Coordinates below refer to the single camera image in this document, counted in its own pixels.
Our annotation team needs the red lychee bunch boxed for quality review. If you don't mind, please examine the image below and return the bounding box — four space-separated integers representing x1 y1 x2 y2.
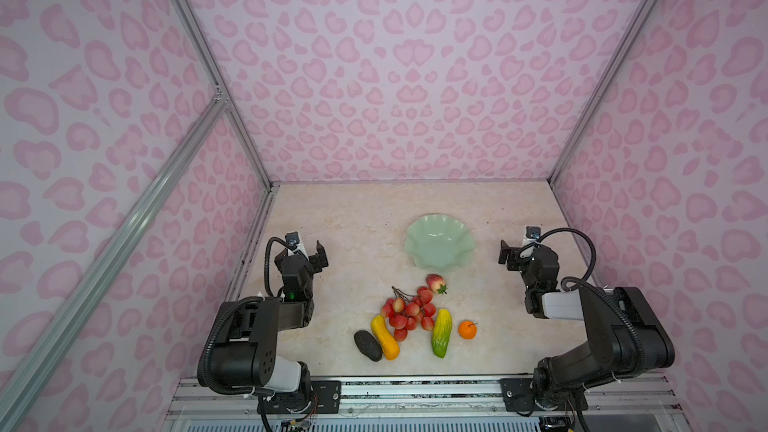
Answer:
379 286 437 343

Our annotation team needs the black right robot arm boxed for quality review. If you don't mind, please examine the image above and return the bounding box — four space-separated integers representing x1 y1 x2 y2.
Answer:
498 239 675 412

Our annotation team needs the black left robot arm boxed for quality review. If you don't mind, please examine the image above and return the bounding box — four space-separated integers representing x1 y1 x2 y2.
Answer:
197 233 329 413

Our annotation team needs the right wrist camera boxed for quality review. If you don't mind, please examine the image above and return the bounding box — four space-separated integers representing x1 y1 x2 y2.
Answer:
524 226 542 243

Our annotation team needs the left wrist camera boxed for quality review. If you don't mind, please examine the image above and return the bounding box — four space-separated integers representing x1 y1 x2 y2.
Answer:
285 231 309 257

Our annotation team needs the aluminium frame strut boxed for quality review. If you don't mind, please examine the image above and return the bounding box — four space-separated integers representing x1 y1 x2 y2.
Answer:
1 98 227 431

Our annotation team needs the light green scalloped fruit bowl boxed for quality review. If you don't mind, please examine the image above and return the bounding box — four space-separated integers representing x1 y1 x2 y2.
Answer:
405 214 476 274

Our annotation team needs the dark fake avocado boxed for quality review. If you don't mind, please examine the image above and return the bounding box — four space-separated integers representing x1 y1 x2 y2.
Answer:
353 330 383 362

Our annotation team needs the yellow green fake fruit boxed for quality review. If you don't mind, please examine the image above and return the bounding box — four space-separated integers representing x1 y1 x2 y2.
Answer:
431 309 453 358

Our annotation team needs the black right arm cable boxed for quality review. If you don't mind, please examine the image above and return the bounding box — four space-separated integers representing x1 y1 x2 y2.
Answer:
521 227 598 289

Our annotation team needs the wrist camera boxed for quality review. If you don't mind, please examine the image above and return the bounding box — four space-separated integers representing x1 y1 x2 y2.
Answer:
524 226 542 243
285 231 309 257

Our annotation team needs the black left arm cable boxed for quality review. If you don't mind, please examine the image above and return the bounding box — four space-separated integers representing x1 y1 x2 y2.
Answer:
263 236 293 299

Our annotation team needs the small fake orange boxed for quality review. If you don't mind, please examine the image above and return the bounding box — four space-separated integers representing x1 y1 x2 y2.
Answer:
458 320 478 340

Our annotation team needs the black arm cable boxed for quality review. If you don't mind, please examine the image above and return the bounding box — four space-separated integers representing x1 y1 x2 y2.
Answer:
263 236 293 299
521 227 598 289

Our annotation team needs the red fake strawberry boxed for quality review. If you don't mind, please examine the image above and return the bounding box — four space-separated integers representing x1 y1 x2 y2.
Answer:
425 274 447 295

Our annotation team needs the yellow orange fake mango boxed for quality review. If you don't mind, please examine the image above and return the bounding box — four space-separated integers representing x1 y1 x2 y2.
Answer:
371 315 400 360

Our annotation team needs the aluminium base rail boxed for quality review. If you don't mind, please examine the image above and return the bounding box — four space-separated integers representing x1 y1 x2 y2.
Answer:
160 375 691 432

